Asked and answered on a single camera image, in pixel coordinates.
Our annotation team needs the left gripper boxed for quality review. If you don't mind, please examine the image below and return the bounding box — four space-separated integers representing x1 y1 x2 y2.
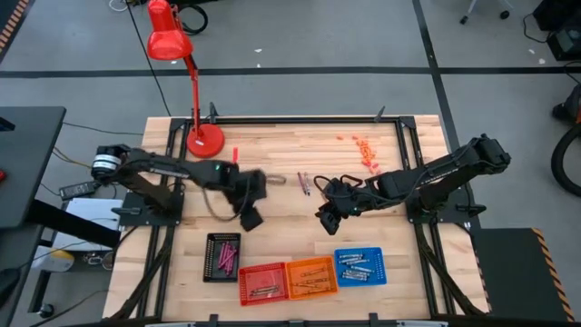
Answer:
224 167 270 233

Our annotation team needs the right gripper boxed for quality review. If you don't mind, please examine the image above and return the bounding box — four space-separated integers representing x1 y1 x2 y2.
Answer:
316 178 371 236

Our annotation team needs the orange slotted basket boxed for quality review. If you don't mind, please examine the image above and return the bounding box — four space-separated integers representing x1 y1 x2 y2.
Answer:
285 255 340 302

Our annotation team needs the red slotted basket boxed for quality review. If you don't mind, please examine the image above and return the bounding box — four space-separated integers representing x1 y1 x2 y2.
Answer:
238 262 291 307

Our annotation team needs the black slotted basket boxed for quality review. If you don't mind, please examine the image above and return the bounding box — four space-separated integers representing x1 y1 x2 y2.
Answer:
202 232 242 283

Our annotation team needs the blue slotted basket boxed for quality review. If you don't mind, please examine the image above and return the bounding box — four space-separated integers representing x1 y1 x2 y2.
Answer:
333 246 388 289

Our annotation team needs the white box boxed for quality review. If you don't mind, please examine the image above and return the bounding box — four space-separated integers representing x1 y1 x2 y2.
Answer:
64 197 124 252

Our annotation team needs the black power adapter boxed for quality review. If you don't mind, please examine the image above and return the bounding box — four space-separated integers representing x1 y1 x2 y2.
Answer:
58 180 97 202

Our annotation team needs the black platform with hazard stripe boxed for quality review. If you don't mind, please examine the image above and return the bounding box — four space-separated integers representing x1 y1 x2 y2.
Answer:
469 226 578 324

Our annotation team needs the red desk lamp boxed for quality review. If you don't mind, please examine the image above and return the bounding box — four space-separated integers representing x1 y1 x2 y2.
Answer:
145 0 226 160

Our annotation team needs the yellow round object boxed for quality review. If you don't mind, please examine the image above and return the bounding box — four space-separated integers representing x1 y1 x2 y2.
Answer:
43 248 76 273

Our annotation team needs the black desk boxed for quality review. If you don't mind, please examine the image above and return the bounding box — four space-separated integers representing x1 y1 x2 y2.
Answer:
0 105 123 250

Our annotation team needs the black rounded device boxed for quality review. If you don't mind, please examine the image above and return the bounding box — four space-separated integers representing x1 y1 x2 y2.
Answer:
0 267 22 319

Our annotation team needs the office chair base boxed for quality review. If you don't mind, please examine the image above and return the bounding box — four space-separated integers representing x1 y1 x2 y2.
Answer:
458 0 513 25

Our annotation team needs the grey vacuum cleaner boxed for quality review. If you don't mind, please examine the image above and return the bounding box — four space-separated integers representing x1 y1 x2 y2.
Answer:
551 84 581 126

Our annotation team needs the black equipment case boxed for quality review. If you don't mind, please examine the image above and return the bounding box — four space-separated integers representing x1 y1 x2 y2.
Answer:
531 0 581 63

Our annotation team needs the hazard striped floor mat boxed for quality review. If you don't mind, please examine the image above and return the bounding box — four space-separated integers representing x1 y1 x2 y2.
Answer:
0 0 32 58

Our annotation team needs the brown arm cable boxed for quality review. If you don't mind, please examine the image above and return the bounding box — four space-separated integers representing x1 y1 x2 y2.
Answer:
199 188 244 223

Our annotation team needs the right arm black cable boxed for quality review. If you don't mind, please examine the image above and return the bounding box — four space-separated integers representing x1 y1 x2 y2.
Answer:
311 173 365 202

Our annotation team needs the black lamp power cable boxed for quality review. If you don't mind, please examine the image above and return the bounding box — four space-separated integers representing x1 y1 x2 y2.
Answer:
123 0 172 118

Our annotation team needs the black floor cable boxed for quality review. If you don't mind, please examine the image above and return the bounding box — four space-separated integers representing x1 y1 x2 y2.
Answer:
62 121 145 137

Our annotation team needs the coiled black cable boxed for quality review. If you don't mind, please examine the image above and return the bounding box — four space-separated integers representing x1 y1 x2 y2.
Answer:
179 2 210 36

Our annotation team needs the thick black hose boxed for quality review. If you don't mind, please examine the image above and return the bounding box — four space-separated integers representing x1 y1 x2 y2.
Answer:
550 123 581 199

